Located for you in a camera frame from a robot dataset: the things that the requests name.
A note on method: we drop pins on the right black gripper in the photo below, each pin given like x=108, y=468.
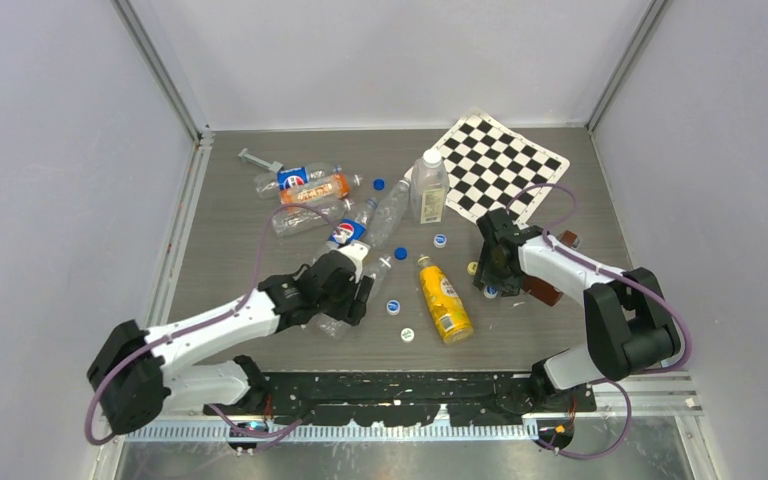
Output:
x=510, y=286

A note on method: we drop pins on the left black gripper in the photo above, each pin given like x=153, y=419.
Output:
x=355, y=304

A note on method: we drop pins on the clear ribbed plastic bottle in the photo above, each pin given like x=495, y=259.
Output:
x=376, y=271

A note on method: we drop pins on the clear square labelled bottle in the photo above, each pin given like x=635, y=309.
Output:
x=429, y=190

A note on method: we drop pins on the white bottle cap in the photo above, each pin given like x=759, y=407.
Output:
x=432, y=157

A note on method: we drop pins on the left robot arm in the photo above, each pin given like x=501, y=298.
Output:
x=140, y=373

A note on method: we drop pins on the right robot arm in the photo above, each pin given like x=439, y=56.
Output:
x=627, y=324

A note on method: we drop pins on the yellow juice bottle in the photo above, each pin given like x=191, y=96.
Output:
x=445, y=307

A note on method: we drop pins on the clear bottle near mat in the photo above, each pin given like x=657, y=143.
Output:
x=388, y=215

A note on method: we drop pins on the crushed clear bottle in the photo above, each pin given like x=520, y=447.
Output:
x=295, y=220

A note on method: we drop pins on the orange drink bottle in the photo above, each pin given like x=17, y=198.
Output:
x=334, y=186

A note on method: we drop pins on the pepsi bottle rear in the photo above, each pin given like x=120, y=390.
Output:
x=270, y=185

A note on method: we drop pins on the brown wooden block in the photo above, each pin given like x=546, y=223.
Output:
x=540, y=289

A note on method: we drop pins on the white green cap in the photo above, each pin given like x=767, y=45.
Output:
x=407, y=335

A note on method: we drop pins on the black white checkered mat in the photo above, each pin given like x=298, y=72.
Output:
x=491, y=166

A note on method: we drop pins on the grey metal t-bolt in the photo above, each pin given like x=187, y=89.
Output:
x=272, y=166

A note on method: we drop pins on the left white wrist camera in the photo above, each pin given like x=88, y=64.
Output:
x=356, y=251

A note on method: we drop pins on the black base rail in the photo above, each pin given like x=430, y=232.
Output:
x=403, y=399

